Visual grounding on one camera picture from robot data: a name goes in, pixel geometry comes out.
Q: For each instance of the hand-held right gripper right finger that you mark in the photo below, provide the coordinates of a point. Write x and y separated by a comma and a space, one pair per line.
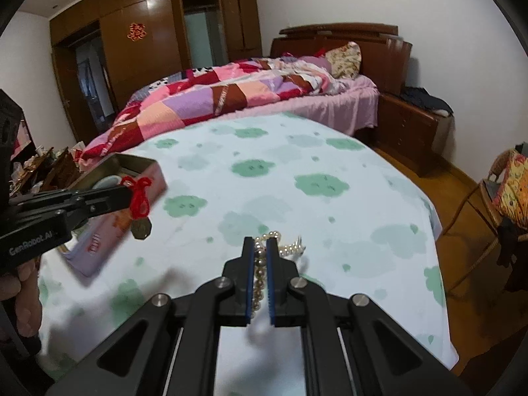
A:
269, 284

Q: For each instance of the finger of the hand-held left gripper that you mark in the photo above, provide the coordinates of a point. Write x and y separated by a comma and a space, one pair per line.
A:
53, 202
107, 206

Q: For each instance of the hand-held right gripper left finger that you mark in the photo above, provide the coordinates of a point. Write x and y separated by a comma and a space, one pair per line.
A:
250, 280

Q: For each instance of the pink tin box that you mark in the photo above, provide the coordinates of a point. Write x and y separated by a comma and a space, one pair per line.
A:
103, 247

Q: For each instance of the person's left hand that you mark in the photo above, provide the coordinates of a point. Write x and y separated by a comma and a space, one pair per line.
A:
29, 297

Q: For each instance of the pale grey jade bangle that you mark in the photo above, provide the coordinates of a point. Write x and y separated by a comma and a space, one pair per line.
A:
105, 182

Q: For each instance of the cluttered wooden dresser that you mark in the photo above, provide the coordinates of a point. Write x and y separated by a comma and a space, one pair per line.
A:
49, 169

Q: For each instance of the framed mirror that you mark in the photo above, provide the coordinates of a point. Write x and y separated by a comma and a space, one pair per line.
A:
22, 140

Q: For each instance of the white green cloud tablecloth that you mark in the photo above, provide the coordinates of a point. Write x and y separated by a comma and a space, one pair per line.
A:
309, 222

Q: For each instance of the patchwork quilt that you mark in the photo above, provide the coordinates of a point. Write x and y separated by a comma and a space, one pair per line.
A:
198, 99

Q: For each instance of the red paper decoration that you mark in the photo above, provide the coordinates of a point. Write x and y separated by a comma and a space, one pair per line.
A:
137, 32

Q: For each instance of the wooden wardrobe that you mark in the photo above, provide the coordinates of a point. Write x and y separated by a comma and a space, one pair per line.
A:
165, 33

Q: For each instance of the pink bed sheet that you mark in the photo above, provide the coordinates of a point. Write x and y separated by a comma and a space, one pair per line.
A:
346, 103

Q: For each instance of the wooden nightstand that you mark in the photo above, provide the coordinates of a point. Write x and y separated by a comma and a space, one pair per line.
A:
408, 132

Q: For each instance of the wicker chair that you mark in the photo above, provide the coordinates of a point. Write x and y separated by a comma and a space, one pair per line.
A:
474, 231

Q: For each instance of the floral pillow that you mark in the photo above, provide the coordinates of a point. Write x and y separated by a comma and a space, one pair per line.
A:
344, 60

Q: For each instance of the dark clothes pile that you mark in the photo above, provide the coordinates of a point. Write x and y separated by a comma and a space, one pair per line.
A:
429, 101

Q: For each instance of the dark hanging garment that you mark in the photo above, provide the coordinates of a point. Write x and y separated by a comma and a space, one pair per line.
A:
513, 255

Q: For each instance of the wooden headboard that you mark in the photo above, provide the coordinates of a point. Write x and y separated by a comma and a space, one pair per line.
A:
383, 53

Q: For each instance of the floral cushion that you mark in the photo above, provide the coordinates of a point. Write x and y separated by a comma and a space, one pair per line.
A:
513, 189

